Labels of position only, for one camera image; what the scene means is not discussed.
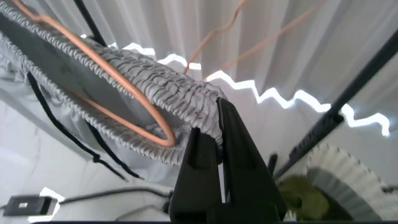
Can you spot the white laundry basket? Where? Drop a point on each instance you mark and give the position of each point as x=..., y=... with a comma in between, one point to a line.
x=354, y=177

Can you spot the white curtain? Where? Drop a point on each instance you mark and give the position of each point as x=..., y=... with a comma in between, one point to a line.
x=342, y=46

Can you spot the black power adapter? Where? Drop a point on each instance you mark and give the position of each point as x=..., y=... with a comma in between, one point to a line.
x=28, y=205

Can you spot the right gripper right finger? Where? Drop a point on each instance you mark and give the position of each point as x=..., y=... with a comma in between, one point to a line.
x=248, y=174

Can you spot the green long-sleeved shirt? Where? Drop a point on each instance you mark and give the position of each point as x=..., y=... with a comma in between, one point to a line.
x=304, y=196

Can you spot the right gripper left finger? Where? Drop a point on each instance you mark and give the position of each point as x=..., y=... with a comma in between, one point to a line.
x=197, y=186

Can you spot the pale grey shorts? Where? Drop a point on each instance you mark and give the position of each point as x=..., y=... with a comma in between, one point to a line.
x=161, y=81

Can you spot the black clothes rack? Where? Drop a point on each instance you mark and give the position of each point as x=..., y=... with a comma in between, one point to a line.
x=329, y=116

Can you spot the pink clothes hanger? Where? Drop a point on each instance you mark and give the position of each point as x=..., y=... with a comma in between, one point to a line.
x=124, y=83
x=264, y=41

